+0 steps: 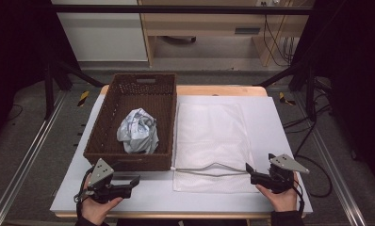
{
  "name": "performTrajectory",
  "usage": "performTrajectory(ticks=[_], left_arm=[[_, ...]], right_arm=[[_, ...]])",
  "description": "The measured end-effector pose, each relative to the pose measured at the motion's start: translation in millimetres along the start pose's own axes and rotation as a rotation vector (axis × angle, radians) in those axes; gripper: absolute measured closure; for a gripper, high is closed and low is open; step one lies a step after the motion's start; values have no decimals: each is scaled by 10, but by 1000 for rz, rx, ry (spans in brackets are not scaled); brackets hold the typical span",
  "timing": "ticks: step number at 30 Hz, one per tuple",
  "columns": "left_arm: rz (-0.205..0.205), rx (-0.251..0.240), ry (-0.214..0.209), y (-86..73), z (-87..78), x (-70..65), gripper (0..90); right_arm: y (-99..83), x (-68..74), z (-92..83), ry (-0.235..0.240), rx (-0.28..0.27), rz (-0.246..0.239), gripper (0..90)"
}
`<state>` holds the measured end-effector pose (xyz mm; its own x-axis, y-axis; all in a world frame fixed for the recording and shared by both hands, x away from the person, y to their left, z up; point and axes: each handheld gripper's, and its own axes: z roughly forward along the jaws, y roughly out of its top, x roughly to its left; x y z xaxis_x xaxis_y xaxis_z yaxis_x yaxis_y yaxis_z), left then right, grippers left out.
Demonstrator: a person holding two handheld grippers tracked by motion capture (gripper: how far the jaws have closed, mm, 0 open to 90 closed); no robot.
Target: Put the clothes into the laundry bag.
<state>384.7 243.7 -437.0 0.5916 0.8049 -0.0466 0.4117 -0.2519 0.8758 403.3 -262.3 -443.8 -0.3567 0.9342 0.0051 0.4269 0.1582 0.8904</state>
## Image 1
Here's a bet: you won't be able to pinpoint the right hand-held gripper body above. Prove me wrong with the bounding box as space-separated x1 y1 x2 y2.
269 153 311 193

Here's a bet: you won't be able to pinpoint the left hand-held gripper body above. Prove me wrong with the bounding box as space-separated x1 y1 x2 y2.
81 158 118 204

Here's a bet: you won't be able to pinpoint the light blue garment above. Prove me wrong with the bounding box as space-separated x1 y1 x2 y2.
116 107 160 154

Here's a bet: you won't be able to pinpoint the white mesh laundry bag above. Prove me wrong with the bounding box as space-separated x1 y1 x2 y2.
171 102 261 194

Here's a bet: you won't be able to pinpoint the brown wicker basket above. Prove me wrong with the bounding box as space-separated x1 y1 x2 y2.
83 73 178 172

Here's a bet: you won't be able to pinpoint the person's right hand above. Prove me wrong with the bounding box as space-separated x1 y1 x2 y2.
254 173 300 213

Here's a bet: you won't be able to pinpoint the person's left hand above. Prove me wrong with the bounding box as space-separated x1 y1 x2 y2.
80 174 124 226

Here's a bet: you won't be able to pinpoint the white table cover board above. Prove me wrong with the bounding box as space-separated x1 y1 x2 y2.
49 93 314 216

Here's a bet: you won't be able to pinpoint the black metal stand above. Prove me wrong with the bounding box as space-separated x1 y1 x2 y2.
253 60 319 122
43 58 106 121

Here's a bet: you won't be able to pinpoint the black curtain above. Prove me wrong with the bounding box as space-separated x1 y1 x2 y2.
0 0 80 153
292 0 375 186

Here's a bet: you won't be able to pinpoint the white cabinet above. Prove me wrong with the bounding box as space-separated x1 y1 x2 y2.
51 0 149 63

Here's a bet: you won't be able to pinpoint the light wooden desk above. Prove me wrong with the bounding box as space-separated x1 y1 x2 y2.
138 0 316 68

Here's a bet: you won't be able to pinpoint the left hand-held gripper cable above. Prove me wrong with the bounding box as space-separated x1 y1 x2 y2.
73 167 96 220

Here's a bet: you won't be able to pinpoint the hand-held gripper cable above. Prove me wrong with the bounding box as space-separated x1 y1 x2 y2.
291 183 305 218
73 167 96 220

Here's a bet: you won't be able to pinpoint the right hand-held gripper cable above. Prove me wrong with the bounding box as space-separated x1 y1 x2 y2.
291 183 305 218

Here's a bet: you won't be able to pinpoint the straight black floor cables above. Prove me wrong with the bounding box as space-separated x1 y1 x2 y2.
282 103 333 136

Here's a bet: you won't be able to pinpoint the looped black floor cable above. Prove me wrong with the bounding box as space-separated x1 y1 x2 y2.
293 153 334 199

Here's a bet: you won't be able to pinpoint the aluminium floor rail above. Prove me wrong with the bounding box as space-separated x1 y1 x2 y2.
0 89 68 226
293 93 367 226

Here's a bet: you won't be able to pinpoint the thin black floor cable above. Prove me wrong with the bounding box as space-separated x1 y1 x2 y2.
6 103 24 122

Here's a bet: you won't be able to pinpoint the hanging black desk cables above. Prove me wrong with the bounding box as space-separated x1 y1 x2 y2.
261 1 296 68

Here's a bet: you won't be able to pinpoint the black horizontal frame bar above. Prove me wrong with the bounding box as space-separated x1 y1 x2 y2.
49 4 314 16

